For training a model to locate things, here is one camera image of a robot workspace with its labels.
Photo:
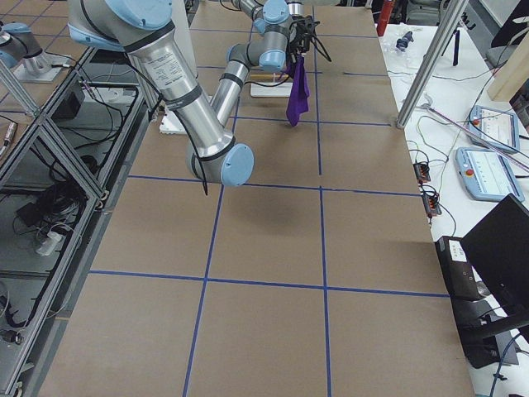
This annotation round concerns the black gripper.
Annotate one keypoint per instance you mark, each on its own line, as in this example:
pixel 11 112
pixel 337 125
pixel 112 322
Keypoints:
pixel 301 32

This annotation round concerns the purple towel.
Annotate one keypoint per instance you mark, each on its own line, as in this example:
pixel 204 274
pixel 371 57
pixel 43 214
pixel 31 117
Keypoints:
pixel 299 93

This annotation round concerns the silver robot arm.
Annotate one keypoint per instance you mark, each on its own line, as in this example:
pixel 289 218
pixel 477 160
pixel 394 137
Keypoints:
pixel 144 30
pixel 22 51

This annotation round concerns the white rack base tray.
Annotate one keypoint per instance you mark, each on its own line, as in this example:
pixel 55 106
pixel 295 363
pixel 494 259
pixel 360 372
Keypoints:
pixel 270 90

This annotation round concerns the front wooden rack rod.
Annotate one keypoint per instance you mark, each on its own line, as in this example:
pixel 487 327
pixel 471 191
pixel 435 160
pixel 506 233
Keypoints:
pixel 268 78

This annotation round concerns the red bottle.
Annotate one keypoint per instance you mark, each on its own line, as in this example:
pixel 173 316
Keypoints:
pixel 384 17

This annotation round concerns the dark blue handheld tool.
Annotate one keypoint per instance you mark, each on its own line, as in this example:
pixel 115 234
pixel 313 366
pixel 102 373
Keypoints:
pixel 403 42

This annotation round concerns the far teach pendant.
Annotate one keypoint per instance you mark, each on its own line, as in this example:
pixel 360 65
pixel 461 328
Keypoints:
pixel 499 128

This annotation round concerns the teach pendant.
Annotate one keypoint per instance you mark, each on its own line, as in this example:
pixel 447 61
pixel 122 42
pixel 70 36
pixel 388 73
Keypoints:
pixel 486 175
pixel 499 128

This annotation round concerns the near teach pendant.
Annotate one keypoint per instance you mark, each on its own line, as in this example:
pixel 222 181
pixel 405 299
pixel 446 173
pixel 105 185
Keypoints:
pixel 486 175

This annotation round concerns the brown paper table cover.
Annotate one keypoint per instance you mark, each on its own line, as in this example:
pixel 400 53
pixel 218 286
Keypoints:
pixel 317 278

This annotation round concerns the black monitor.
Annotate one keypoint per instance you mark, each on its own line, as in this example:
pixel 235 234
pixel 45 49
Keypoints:
pixel 497 248

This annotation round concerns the black computer box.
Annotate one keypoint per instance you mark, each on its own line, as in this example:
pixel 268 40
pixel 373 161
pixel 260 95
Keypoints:
pixel 457 272

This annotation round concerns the aluminium frame post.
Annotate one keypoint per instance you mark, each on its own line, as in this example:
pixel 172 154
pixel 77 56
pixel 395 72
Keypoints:
pixel 439 42

